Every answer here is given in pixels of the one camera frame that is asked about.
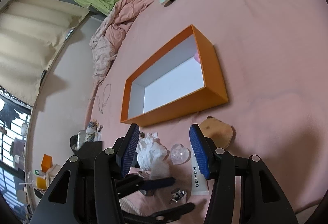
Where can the white Red Earth cream tube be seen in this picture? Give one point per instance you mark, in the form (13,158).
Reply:
(199,183)

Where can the pink crumpled duvet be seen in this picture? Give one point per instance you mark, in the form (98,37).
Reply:
(108,38)

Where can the cream curtain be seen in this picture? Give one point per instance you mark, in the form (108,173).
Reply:
(32,34)

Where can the brown hamster plush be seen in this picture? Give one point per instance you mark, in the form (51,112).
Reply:
(220,132)

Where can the white tissue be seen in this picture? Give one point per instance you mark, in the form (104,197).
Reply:
(151,156)

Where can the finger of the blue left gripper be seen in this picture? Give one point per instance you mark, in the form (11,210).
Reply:
(165,216)
(134,182)

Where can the pink heart-shaped case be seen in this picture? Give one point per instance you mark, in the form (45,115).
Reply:
(196,57)

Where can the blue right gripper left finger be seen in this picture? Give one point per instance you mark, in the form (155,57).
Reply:
(126,148)

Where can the patterned small pouch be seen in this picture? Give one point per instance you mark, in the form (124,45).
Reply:
(93,131)

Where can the clear heart-shaped case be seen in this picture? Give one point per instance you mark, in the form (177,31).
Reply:
(179,154)

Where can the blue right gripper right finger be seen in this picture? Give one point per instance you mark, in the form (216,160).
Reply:
(202,151)

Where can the orange cardboard box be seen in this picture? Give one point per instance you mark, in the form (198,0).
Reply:
(171,83)

